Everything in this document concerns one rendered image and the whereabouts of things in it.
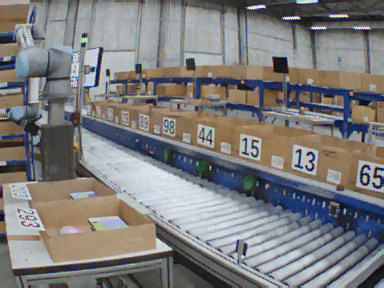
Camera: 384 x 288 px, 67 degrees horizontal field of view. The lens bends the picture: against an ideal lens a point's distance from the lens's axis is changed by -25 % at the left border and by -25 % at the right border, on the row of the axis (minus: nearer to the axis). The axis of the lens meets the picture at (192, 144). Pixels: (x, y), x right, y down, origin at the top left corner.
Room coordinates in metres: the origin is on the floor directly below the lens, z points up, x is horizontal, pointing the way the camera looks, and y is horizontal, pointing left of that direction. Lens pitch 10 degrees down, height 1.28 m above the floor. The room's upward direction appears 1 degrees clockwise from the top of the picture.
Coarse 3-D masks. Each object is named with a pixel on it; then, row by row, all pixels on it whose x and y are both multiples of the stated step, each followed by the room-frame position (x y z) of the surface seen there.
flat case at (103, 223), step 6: (114, 216) 1.22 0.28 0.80; (90, 222) 1.13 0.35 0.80; (96, 222) 1.13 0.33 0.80; (102, 222) 1.14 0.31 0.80; (108, 222) 1.15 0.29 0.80; (114, 222) 1.15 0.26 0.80; (120, 222) 1.16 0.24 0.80; (126, 222) 1.16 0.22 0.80; (96, 228) 1.08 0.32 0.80; (102, 228) 1.08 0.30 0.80; (108, 228) 1.09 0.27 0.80
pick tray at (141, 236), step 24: (48, 216) 1.10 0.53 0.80; (72, 216) 1.16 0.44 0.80; (96, 216) 1.22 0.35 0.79; (120, 216) 1.28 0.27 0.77; (144, 216) 1.11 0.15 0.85; (48, 240) 0.85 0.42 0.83; (72, 240) 0.89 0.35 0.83; (96, 240) 0.93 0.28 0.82; (120, 240) 0.98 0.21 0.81; (144, 240) 1.03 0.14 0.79
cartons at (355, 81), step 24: (120, 72) 15.27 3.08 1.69; (144, 72) 13.20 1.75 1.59; (168, 72) 11.75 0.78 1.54; (192, 72) 10.55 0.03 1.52; (216, 72) 9.62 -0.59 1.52; (240, 72) 8.82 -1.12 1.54; (264, 72) 8.09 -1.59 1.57; (312, 72) 6.84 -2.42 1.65; (336, 72) 6.26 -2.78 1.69; (240, 96) 8.42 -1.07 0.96; (264, 96) 7.81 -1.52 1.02; (360, 120) 5.48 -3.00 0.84
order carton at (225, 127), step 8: (200, 120) 2.17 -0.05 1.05; (208, 120) 2.29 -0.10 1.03; (216, 120) 2.32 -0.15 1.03; (224, 120) 2.35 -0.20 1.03; (232, 120) 2.38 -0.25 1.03; (240, 120) 2.31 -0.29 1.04; (248, 120) 2.25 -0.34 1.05; (216, 128) 2.04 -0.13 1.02; (224, 128) 1.98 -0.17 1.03; (232, 128) 1.93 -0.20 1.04; (216, 136) 2.04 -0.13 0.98; (224, 136) 1.98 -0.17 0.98; (232, 136) 1.92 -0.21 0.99; (200, 144) 2.16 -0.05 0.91; (216, 144) 2.04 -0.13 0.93; (232, 144) 1.92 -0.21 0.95; (224, 152) 1.98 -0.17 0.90; (232, 152) 1.92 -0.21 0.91
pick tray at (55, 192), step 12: (72, 180) 1.48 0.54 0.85; (84, 180) 1.52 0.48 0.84; (96, 180) 1.52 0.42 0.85; (36, 192) 1.36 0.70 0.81; (48, 192) 1.40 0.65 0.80; (60, 192) 1.44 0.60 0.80; (72, 192) 1.48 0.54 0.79; (84, 192) 1.51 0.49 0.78; (96, 192) 1.52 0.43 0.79; (108, 192) 1.39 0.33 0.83; (36, 204) 1.11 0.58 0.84; (48, 204) 1.14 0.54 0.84
